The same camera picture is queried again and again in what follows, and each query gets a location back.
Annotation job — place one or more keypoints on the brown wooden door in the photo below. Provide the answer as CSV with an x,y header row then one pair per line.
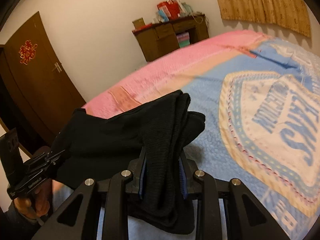
x,y
46,99

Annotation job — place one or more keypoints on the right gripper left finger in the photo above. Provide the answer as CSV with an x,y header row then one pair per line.
x,y
137,167

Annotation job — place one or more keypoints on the person left hand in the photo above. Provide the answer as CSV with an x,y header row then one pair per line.
x,y
38,204

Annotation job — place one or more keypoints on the stacked pastel folded cloths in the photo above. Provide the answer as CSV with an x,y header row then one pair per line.
x,y
183,39

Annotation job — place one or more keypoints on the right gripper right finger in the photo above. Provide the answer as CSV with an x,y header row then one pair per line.
x,y
189,186

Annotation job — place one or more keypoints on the blue pink patterned blanket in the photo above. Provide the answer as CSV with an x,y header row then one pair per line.
x,y
260,96

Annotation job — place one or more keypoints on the beige patterned curtain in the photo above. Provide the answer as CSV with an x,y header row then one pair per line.
x,y
289,14

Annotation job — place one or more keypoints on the small cardboard box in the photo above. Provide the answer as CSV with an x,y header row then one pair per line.
x,y
138,23

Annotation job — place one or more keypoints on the black knit garment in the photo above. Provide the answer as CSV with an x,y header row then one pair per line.
x,y
98,148

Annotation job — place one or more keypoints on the metal door handle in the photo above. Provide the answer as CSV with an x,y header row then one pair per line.
x,y
57,68

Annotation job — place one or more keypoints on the red gift bags pile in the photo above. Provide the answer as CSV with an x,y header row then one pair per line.
x,y
172,10

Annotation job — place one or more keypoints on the dark wooden desk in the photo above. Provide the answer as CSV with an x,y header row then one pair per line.
x,y
157,40

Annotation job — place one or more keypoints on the red knot door ornament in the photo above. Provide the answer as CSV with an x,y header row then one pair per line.
x,y
27,52

